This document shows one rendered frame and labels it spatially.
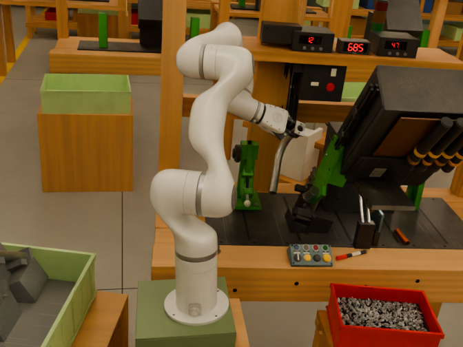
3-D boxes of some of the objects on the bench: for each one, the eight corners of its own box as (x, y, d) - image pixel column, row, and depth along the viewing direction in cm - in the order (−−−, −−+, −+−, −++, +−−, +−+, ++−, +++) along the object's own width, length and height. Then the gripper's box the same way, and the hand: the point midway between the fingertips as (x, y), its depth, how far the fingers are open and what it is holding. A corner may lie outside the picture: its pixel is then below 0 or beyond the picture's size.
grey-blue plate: (377, 246, 208) (385, 215, 202) (373, 246, 208) (380, 215, 202) (370, 233, 216) (377, 202, 210) (365, 233, 216) (372, 202, 210)
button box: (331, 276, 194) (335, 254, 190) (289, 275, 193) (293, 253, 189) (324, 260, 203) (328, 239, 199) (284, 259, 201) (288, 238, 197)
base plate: (487, 253, 214) (488, 249, 213) (207, 248, 201) (207, 244, 200) (441, 201, 251) (441, 197, 250) (202, 194, 238) (202, 190, 237)
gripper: (257, 99, 210) (297, 118, 216) (249, 135, 203) (291, 153, 209) (266, 91, 204) (308, 110, 209) (258, 127, 197) (301, 146, 202)
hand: (295, 130), depth 208 cm, fingers closed on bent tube, 3 cm apart
